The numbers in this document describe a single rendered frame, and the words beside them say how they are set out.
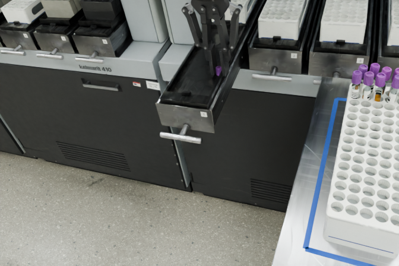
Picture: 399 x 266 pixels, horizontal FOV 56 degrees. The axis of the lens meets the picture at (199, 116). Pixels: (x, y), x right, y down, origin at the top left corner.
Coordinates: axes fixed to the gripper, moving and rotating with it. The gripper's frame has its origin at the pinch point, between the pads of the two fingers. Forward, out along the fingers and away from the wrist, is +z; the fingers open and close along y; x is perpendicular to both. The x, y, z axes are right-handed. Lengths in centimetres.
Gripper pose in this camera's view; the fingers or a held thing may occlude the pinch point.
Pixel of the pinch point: (218, 60)
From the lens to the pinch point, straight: 89.6
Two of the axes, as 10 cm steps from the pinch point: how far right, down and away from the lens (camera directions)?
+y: -9.3, -1.3, 3.4
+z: 1.5, 7.3, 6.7
